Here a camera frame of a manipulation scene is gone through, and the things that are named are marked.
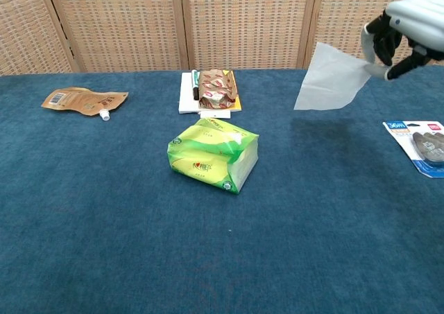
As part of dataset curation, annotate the brown snack bag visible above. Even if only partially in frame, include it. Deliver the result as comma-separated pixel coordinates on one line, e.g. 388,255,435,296
197,69,239,110

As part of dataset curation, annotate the brown spout pouch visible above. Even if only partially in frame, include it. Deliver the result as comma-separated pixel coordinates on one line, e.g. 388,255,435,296
41,87,130,122

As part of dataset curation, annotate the green tissue pack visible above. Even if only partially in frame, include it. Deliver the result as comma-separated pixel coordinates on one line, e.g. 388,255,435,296
167,117,260,195

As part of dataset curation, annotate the white notepad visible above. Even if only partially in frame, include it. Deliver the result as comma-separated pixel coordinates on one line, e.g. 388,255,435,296
178,71,202,114

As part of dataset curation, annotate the correction tape blister pack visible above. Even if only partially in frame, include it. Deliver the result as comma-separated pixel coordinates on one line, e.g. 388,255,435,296
382,121,444,179

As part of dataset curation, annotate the woven folding screen panel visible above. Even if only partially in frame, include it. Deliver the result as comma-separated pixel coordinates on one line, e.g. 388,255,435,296
37,0,190,73
178,0,318,71
0,0,83,76
305,0,444,69

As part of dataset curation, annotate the blue carpet table cover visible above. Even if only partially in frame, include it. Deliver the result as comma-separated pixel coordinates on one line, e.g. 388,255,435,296
0,68,444,314

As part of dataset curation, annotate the white tissue sheet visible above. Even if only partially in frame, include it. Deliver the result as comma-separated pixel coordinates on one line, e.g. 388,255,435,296
293,42,373,112

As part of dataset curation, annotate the black and green marker pen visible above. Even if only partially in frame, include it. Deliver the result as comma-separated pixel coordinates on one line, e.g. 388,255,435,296
191,69,200,102

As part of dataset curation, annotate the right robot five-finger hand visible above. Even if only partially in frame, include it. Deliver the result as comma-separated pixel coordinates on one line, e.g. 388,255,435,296
360,0,444,82

